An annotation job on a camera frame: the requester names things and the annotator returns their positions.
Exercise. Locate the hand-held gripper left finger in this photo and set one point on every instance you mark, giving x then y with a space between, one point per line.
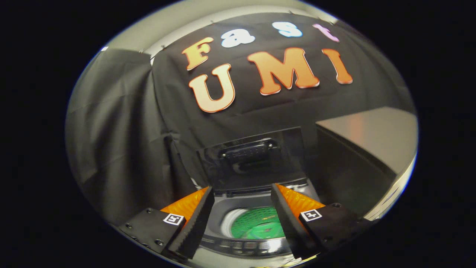
195 227

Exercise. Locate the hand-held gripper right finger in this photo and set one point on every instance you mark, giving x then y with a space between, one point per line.
288 227

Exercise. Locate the green polo shirt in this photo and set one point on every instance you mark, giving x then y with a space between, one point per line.
256 225

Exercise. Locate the grey washing machine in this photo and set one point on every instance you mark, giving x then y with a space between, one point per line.
223 208

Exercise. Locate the black backdrop cloth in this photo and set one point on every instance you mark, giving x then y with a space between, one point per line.
122 149

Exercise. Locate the grey cabinet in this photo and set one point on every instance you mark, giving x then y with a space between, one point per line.
375 134

